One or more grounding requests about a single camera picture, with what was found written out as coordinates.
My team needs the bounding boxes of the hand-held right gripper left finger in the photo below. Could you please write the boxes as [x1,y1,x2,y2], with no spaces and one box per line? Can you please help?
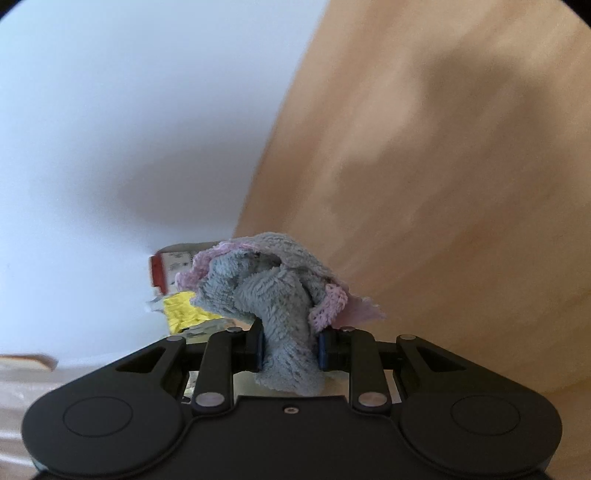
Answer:
[115,318,265,415]

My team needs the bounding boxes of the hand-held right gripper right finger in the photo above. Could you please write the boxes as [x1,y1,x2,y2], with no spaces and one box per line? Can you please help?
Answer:
[318,326,467,415]

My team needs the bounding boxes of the grey and pink cleaning cloth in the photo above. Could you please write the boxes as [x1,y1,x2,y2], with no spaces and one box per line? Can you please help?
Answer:
[175,232,386,398]

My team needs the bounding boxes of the yellow crumpled bag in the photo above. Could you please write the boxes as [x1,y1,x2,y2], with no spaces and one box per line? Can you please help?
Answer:
[164,291,227,335]

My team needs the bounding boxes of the white tumbler with red lid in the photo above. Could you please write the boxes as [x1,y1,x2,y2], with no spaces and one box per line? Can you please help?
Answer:
[148,242,218,297]

